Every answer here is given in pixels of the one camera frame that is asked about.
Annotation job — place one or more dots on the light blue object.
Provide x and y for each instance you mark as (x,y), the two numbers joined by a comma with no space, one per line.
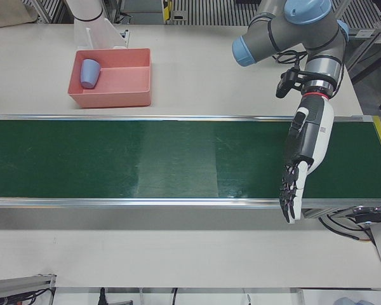
(346,302)

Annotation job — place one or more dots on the light blue plastic cup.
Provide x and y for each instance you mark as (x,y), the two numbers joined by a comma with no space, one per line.
(90,74)

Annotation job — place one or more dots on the grey ribbed panel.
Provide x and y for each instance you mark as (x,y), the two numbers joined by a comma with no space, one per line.
(209,12)

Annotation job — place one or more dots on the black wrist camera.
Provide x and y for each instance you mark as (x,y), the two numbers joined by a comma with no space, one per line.
(284,84)

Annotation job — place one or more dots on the yellow black post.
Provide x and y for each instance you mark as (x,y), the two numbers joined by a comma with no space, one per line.
(167,9)

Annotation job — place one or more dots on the beige sack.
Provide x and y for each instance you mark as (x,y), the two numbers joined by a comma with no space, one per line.
(6,12)

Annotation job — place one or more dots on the aluminium profile bar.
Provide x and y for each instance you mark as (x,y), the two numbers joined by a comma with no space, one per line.
(19,284)

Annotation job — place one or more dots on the robot hand black white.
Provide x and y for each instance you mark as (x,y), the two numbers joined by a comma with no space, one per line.
(317,133)

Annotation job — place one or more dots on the pink plastic box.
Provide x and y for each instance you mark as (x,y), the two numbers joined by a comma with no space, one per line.
(124,98)

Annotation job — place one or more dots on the white stand with bracket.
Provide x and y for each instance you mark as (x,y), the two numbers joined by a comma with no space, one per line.
(85,9)

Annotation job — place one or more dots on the green conveyor belt aluminium frame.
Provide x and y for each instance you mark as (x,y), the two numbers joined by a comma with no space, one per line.
(146,159)

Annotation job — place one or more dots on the grey UR5e robot arm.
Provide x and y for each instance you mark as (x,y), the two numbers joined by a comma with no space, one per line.
(289,31)

